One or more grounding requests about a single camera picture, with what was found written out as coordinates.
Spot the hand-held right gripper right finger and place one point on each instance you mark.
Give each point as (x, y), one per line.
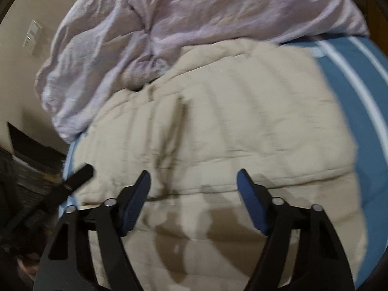
(251, 201)

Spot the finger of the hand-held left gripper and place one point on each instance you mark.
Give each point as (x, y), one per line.
(77, 178)

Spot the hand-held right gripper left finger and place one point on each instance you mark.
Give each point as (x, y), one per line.
(136, 201)

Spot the beige down jacket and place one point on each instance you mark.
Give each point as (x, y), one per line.
(227, 121)

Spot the dark furniture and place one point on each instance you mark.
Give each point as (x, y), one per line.
(30, 148)

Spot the blue white striped bed sheet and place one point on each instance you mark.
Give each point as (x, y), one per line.
(342, 88)

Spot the lilac duvet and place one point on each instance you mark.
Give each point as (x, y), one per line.
(182, 15)

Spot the white wall switch panel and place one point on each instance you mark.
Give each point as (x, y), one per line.
(32, 36)

